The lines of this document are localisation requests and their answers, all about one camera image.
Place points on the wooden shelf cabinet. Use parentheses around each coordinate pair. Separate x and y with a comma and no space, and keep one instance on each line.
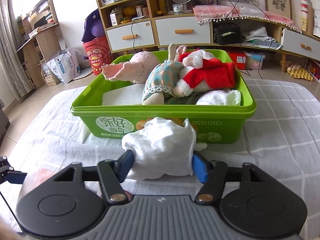
(150,10)

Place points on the white fluffy cloth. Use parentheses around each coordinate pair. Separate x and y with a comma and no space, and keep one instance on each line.
(217,97)

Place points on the grey checked blanket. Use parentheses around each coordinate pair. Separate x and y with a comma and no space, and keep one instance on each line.
(275,130)

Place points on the pile of papers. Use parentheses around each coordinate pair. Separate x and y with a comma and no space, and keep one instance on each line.
(260,36)

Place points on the green plastic bin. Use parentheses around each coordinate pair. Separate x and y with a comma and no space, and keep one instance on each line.
(82,122)

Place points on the red printed bucket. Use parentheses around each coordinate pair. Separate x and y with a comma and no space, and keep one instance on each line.
(96,57)

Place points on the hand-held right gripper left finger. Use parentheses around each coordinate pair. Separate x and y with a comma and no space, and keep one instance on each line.
(125,166)

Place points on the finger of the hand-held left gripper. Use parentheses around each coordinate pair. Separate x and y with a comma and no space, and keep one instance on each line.
(15,178)

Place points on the large white console drawer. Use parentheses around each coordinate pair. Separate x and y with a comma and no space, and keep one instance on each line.
(300,45)

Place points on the rabbit doll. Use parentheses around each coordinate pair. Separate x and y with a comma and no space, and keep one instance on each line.
(162,77)

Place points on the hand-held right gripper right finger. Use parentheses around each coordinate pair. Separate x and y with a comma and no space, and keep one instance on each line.
(200,167)

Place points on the wide white cabinet drawer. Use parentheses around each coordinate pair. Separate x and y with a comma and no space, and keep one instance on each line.
(183,31)

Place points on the clear box with blue lid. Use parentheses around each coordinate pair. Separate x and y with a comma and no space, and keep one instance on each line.
(255,61)

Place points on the black case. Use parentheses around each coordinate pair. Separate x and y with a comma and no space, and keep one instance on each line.
(226,33)

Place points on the white printed bottle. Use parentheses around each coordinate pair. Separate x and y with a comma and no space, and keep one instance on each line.
(305,15)

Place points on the curved wooden console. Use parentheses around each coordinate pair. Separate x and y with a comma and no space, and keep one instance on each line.
(277,35)

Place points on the pink tasselled table runner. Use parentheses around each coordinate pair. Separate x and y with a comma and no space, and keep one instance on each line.
(225,11)

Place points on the wooden bookshelf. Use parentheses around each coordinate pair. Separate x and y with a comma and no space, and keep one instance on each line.
(42,42)

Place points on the pink plush rabbit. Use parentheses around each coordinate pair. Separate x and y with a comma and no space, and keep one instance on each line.
(142,65)

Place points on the white paper bag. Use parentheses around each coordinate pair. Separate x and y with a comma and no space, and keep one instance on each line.
(63,66)

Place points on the round floor stand base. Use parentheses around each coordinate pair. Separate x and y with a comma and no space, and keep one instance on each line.
(83,74)

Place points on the grey curtain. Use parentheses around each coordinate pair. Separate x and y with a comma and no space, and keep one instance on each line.
(10,42)

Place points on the narrow white cabinet drawer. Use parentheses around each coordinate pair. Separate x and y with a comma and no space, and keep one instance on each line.
(130,36)

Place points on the red storage box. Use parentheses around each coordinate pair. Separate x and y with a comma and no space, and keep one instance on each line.
(236,59)

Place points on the yellow egg carton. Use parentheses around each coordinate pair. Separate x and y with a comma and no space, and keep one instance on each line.
(298,71)

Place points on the white gauze cloth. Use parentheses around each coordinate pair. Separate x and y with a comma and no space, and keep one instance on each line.
(162,150)

